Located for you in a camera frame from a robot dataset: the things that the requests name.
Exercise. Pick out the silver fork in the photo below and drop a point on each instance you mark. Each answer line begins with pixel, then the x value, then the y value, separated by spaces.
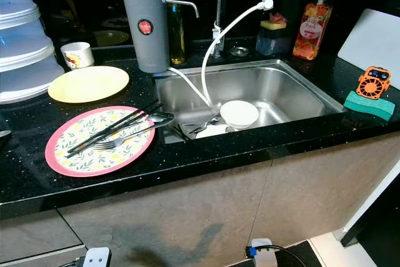
pixel 103 146
pixel 203 126

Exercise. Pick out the silver spoon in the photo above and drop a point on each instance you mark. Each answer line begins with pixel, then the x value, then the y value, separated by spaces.
pixel 160 117
pixel 4 134

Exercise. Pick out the stacked white plastic containers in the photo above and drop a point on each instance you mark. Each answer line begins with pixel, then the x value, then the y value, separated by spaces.
pixel 28 54

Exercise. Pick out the yellow plate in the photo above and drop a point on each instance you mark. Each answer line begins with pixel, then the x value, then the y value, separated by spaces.
pixel 87 84

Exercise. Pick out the floral plate with pink rim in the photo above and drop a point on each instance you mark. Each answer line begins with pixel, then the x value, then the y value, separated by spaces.
pixel 87 159

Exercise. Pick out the white printed mug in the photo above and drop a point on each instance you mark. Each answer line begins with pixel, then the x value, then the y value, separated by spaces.
pixel 80 55

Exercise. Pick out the grey water filter canister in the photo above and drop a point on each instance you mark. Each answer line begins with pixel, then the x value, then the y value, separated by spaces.
pixel 144 42

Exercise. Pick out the green capped oil bottle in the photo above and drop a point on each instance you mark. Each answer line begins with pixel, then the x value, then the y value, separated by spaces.
pixel 178 35

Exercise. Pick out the white square dish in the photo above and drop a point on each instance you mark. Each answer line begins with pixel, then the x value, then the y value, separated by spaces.
pixel 209 133

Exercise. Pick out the white bowl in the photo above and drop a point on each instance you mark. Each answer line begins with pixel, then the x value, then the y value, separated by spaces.
pixel 239 113

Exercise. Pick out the chrome faucet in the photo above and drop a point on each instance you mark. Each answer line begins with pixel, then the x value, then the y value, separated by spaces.
pixel 217 10

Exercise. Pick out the grey sponge holder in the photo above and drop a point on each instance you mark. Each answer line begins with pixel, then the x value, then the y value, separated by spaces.
pixel 272 42

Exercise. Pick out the yellow sponge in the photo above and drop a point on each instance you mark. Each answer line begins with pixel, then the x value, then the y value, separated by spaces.
pixel 272 25

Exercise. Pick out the stainless steel sink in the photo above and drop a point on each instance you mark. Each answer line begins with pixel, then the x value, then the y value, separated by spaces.
pixel 287 85

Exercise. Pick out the pink scrubber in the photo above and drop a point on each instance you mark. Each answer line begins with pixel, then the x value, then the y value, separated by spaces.
pixel 279 18

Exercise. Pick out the orange soap pump bottle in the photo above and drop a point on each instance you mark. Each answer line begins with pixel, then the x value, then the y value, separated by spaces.
pixel 312 35

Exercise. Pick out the green sponge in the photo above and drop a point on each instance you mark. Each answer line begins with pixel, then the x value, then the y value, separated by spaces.
pixel 369 105

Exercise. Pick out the orange mini fan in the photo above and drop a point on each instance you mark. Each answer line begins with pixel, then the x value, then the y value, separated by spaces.
pixel 372 84

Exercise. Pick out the white cutting board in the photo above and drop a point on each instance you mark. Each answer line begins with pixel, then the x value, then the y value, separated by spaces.
pixel 372 42

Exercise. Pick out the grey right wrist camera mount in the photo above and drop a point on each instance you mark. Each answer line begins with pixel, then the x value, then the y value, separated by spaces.
pixel 261 254

